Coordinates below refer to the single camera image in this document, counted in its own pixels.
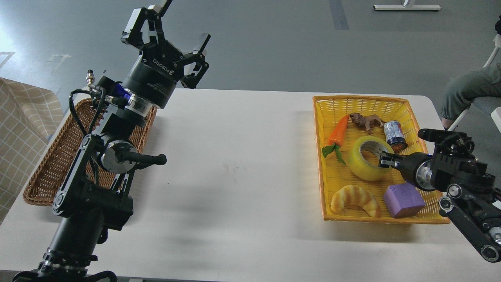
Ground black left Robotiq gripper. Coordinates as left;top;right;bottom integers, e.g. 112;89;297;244
121;0;211;109

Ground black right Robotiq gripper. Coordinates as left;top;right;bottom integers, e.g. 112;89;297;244
379;152;431;187

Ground yellow tape roll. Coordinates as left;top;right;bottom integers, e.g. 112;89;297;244
346;136;394;181

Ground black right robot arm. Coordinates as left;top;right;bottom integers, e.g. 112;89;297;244
378;128;501;263

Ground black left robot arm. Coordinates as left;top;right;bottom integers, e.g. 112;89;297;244
13;0;211;282

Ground small blue can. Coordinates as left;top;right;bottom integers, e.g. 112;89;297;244
383;120;408;153

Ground yellow plastic basket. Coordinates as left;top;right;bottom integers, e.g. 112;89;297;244
313;94;450;224

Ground purple foam block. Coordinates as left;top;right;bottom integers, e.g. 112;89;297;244
383;183;425;218

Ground toy croissant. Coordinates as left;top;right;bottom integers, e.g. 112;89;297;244
330;184;381;218

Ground brown toy animal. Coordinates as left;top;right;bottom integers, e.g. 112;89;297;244
348;112;386;135

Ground orange toy carrot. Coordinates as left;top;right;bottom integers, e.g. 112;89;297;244
321;114;350;165

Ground seated person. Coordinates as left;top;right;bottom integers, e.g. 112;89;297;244
440;16;501;130

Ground beige checkered cloth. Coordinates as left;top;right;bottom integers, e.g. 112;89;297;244
0;78;64;221

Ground white stand base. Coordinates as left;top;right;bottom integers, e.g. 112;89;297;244
373;0;442;11

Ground brown wicker basket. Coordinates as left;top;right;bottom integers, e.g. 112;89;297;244
23;98;157;206

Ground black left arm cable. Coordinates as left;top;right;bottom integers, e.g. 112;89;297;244
69;89;106;136

